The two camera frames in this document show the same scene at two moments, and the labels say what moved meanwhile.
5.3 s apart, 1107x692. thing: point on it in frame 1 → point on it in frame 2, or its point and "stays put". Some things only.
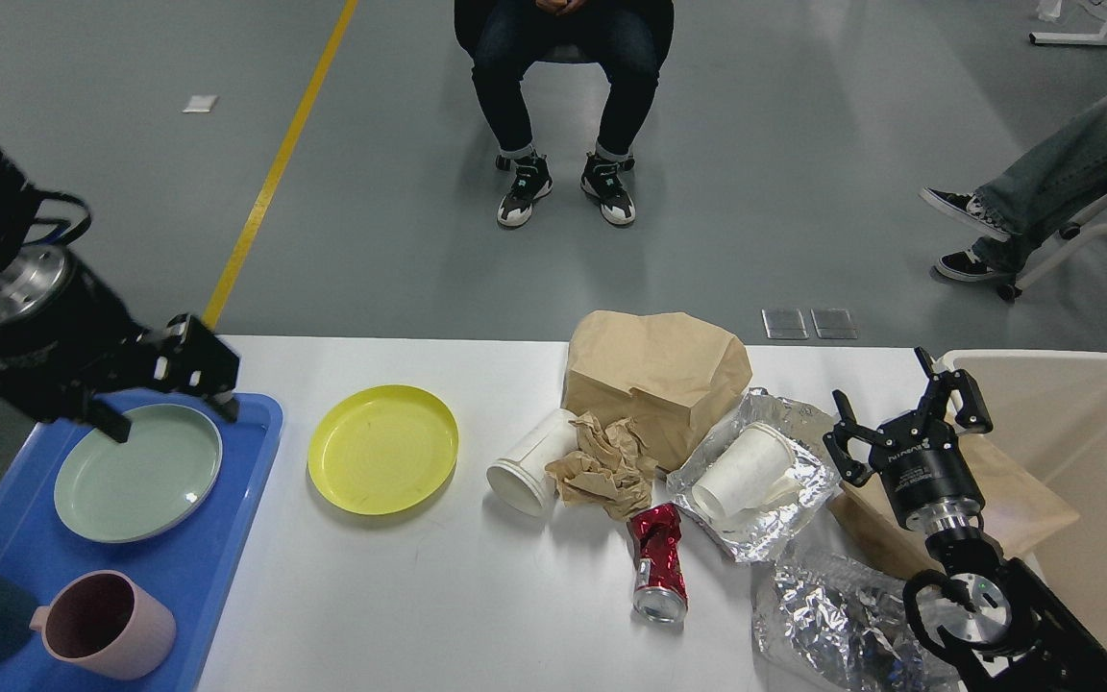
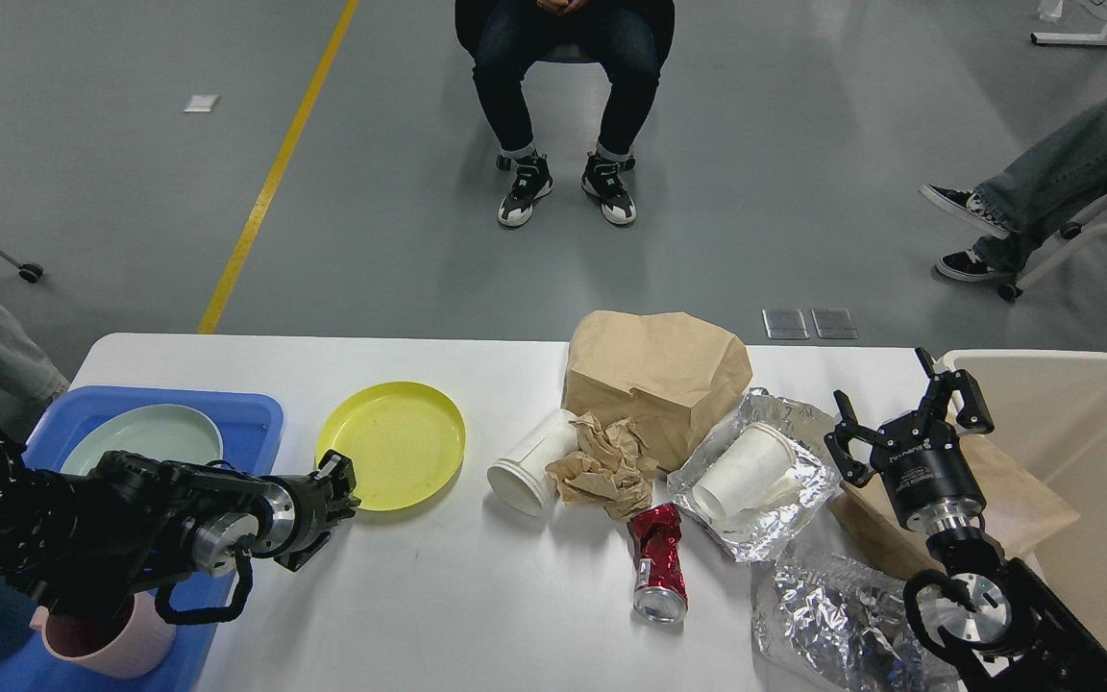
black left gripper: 43,308 → 302,518
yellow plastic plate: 382,450 stays put
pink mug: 102,622 stays put
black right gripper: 926,471 stays put
